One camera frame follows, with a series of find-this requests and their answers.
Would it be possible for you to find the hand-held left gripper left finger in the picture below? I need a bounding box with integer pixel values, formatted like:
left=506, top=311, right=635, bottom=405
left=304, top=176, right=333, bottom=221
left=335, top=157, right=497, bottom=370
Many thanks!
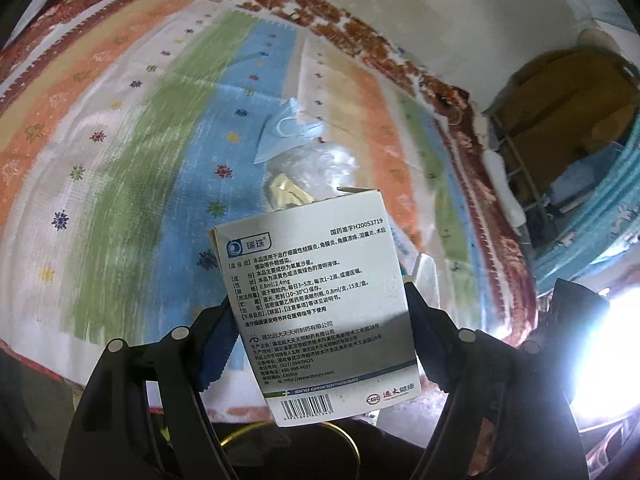
left=65, top=305, right=238, bottom=480

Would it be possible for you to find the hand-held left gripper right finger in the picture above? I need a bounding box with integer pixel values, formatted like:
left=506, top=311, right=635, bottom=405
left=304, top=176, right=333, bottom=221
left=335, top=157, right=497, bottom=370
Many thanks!
left=404, top=283, right=585, bottom=480

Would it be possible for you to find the white medicine box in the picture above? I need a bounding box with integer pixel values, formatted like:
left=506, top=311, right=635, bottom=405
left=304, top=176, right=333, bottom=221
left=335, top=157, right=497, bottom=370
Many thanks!
left=209, top=187, right=422, bottom=428

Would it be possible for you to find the blue white packet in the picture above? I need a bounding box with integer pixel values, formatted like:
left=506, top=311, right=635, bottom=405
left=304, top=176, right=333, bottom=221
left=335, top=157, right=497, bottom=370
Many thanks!
left=387, top=220, right=417, bottom=281

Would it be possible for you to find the white cloth bundle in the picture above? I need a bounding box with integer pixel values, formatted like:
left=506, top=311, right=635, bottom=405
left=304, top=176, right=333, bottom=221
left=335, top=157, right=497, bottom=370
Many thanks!
left=487, top=152, right=522, bottom=222

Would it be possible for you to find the metal rack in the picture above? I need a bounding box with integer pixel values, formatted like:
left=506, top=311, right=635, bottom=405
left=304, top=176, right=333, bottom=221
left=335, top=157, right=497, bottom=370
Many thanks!
left=487, top=110, right=557, bottom=222

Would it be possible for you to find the gold foil wrapper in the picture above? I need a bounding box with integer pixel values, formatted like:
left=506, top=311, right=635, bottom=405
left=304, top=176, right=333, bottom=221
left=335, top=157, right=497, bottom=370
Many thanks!
left=265, top=172, right=314, bottom=212

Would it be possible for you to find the clear plastic bag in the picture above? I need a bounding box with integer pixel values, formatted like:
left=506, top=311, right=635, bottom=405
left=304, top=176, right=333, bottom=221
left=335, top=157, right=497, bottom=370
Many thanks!
left=265, top=142, right=362, bottom=202

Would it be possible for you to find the striped colourful cloth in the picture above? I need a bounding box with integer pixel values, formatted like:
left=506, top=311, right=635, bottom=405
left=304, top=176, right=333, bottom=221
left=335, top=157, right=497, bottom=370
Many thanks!
left=0, top=0, right=506, bottom=411

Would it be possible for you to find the yellow brown hanging cloth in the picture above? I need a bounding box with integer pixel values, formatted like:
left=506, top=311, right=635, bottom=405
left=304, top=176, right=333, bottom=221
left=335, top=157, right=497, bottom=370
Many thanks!
left=500, top=49, right=640, bottom=201

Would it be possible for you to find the blue face mask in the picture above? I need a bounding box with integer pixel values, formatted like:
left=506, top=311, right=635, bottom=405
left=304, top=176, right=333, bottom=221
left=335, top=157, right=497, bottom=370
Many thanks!
left=252, top=97, right=332, bottom=166

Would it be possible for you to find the red floral blanket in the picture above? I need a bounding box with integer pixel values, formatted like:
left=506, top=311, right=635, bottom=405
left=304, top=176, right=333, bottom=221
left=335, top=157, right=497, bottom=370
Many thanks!
left=0, top=0, right=543, bottom=413

